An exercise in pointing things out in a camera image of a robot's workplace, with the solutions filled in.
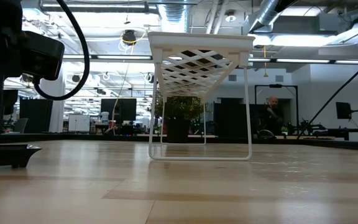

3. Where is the hanging brass pendant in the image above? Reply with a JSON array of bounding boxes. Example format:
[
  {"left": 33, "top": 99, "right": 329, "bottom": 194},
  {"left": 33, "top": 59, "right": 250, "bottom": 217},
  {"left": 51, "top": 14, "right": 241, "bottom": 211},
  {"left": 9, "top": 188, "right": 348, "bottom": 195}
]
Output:
[{"left": 262, "top": 45, "right": 269, "bottom": 78}]

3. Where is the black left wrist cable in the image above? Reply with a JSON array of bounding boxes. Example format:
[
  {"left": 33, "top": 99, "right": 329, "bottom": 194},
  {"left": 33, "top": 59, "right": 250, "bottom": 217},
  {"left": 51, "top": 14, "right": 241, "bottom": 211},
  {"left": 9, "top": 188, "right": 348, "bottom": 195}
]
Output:
[{"left": 33, "top": 0, "right": 91, "bottom": 101}]

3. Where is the black room divider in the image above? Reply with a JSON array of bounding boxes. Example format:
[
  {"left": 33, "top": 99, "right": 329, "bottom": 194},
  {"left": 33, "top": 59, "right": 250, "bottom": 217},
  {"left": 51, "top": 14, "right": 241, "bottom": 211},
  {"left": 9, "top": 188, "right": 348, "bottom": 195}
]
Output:
[{"left": 213, "top": 102, "right": 260, "bottom": 138}]

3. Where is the white square pillar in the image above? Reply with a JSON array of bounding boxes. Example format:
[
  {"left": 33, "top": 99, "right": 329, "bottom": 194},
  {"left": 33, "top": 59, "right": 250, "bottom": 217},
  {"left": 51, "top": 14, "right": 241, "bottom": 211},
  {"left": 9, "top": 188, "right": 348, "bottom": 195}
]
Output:
[{"left": 39, "top": 77, "right": 65, "bottom": 133}]

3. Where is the green potted plant black pot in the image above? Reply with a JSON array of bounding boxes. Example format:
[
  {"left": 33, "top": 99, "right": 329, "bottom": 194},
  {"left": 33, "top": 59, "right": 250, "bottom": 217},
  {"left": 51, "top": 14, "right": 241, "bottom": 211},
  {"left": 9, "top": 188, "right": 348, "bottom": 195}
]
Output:
[{"left": 154, "top": 95, "right": 213, "bottom": 144}]

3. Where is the white cabinet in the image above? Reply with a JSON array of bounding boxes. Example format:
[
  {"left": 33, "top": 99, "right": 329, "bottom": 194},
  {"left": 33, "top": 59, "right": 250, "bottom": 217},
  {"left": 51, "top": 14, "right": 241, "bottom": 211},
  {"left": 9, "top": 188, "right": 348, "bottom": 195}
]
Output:
[{"left": 68, "top": 114, "right": 91, "bottom": 133}]

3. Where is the black ceiling cable reel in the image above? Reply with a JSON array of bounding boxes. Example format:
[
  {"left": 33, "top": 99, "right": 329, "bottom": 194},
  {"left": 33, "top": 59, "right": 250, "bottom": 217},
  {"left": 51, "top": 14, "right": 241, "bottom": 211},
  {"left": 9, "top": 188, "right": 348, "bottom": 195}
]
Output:
[{"left": 121, "top": 29, "right": 138, "bottom": 47}]

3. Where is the grey chair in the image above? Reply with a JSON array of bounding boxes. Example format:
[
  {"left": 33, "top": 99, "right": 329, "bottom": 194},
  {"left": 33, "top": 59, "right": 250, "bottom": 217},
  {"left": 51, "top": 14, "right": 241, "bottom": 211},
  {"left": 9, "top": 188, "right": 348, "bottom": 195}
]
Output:
[{"left": 12, "top": 117, "right": 30, "bottom": 134}]

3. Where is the white lattice rack on legs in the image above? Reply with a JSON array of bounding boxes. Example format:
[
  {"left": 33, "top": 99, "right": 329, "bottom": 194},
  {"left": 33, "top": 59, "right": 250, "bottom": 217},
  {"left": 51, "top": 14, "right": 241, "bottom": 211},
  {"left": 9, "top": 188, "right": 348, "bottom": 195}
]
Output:
[{"left": 147, "top": 30, "right": 257, "bottom": 162}]

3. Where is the silver ribbed ceiling pipe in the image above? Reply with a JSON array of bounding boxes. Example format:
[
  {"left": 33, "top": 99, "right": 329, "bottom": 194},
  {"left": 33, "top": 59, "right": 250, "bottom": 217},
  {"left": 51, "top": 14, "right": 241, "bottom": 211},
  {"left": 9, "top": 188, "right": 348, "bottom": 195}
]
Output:
[{"left": 249, "top": 0, "right": 281, "bottom": 34}]

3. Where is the person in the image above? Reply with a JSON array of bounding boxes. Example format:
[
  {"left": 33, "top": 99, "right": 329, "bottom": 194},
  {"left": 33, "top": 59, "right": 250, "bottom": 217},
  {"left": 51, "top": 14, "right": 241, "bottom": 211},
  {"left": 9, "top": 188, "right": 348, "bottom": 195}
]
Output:
[{"left": 259, "top": 95, "right": 285, "bottom": 137}]

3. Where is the black monitor on arm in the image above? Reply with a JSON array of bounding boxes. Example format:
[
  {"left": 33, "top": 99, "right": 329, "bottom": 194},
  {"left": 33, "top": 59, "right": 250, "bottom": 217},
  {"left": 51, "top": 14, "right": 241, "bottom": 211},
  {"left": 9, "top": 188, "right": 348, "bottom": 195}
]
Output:
[{"left": 326, "top": 101, "right": 358, "bottom": 141}]

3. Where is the small black square plate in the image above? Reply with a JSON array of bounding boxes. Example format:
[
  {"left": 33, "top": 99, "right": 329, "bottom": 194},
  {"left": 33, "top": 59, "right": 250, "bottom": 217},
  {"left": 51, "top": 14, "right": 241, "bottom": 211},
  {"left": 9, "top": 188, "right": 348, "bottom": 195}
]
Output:
[{"left": 0, "top": 143, "right": 43, "bottom": 169}]

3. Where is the long ceiling light strip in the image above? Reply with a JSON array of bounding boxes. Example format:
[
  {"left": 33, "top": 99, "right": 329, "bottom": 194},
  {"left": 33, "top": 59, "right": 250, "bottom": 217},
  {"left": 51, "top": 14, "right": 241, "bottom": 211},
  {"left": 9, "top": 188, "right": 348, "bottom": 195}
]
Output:
[
  {"left": 249, "top": 57, "right": 358, "bottom": 65},
  {"left": 63, "top": 54, "right": 152, "bottom": 60}
]

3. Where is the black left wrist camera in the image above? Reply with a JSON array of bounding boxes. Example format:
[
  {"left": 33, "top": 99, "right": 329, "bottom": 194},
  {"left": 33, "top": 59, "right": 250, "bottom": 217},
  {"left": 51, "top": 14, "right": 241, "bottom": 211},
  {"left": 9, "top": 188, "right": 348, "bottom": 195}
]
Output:
[{"left": 19, "top": 30, "right": 65, "bottom": 81}]

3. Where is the ribbed grey ceiling duct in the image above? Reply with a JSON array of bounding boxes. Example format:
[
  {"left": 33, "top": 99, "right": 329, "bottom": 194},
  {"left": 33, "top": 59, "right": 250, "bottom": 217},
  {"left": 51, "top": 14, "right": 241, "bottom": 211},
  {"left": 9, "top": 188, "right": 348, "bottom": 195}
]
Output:
[{"left": 158, "top": 0, "right": 194, "bottom": 32}]

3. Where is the black gantry stand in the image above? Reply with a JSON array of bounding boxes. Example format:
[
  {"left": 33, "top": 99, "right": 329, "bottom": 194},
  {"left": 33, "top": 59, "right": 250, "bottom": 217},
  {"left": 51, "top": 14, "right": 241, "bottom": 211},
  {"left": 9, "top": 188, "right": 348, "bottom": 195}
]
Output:
[{"left": 254, "top": 83, "right": 299, "bottom": 134}]

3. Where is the black monitor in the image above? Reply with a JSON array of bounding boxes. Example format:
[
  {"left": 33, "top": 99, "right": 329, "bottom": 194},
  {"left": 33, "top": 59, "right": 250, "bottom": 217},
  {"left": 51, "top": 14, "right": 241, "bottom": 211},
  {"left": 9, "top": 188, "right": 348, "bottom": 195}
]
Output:
[{"left": 100, "top": 98, "right": 137, "bottom": 123}]

